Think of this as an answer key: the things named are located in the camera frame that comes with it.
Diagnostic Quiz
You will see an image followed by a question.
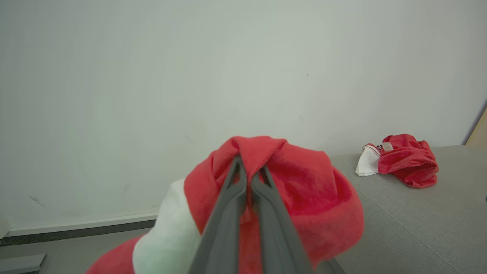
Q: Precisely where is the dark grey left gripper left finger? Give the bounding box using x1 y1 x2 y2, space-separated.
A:
189 155 248 274

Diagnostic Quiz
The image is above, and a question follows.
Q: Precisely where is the light wooden panel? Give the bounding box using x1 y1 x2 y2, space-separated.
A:
463 102 487 150

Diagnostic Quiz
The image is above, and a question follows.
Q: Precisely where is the grey flat floor block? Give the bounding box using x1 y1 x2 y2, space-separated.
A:
0 253 48 274

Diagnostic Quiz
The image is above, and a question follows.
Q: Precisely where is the plain red white garment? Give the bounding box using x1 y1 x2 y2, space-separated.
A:
355 133 439 189

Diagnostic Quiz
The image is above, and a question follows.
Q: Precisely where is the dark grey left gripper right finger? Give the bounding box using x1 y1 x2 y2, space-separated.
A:
249 165 315 274

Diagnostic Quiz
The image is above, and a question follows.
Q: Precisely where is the white black baseboard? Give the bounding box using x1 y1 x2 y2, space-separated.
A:
0 212 159 247

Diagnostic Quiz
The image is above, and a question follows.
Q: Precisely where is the red jersey black lettering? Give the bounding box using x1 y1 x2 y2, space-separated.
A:
85 135 365 274

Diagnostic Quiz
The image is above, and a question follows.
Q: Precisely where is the grey fabric sofa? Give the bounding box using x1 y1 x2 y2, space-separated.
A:
315 145 487 274

